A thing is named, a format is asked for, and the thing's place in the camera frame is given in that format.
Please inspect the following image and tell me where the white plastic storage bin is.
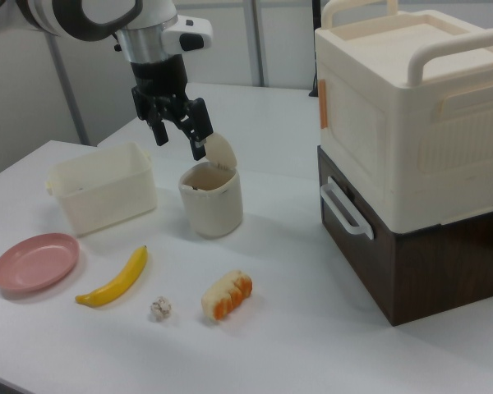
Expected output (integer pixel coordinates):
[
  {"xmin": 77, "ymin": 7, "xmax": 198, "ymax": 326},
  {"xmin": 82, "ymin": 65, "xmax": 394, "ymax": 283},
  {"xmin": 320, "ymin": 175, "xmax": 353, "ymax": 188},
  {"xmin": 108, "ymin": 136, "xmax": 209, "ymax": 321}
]
[{"xmin": 44, "ymin": 141, "xmax": 158, "ymax": 237}]

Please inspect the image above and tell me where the cream toy cabinet with handles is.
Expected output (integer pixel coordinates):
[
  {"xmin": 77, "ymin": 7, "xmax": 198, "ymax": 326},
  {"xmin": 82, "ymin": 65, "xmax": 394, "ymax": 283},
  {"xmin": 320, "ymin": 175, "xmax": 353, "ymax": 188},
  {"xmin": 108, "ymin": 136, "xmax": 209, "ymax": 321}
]
[{"xmin": 314, "ymin": 0, "xmax": 493, "ymax": 237}]

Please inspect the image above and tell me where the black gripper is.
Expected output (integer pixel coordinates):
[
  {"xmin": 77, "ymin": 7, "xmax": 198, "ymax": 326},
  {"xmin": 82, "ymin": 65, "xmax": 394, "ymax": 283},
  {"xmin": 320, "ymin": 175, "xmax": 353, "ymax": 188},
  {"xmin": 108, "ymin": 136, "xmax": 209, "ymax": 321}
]
[{"xmin": 127, "ymin": 54, "xmax": 214, "ymax": 163}]

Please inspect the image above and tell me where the crumpled paper ball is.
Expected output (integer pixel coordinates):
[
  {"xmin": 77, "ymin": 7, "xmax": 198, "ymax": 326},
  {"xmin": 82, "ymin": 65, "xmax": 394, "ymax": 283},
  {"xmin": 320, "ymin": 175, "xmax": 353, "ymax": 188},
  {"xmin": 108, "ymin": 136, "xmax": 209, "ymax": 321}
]
[{"xmin": 148, "ymin": 295, "xmax": 173, "ymax": 323}]

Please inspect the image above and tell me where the beige trash can with lid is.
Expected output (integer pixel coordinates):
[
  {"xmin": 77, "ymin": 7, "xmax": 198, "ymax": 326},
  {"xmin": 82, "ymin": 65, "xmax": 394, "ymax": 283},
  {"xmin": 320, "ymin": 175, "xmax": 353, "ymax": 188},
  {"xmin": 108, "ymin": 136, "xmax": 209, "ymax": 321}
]
[{"xmin": 177, "ymin": 131, "xmax": 244, "ymax": 240}]

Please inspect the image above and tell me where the yellow toy banana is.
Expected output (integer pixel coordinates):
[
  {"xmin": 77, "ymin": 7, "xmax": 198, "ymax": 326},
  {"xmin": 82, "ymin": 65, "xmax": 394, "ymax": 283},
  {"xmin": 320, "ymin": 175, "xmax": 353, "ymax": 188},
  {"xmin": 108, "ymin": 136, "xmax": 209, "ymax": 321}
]
[{"xmin": 74, "ymin": 245, "xmax": 149, "ymax": 307}]

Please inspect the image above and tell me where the pink plate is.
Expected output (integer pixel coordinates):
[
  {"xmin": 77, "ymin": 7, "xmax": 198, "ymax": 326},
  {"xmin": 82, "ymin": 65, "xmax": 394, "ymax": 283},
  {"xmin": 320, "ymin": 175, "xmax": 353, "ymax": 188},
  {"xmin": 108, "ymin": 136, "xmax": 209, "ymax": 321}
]
[{"xmin": 0, "ymin": 232, "xmax": 81, "ymax": 293}]

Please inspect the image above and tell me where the dark brown drawer box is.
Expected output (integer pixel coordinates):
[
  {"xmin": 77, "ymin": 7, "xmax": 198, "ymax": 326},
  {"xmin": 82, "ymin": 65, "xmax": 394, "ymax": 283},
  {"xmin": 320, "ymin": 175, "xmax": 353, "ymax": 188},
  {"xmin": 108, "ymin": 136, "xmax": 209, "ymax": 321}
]
[{"xmin": 316, "ymin": 145, "xmax": 493, "ymax": 328}]

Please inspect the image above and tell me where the toy bread with orange crust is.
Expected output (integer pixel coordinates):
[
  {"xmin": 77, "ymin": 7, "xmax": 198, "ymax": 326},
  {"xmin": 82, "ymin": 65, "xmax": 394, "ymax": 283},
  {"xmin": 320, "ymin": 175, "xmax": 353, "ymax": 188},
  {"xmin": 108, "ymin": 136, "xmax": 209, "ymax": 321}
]
[{"xmin": 200, "ymin": 269, "xmax": 255, "ymax": 323}]

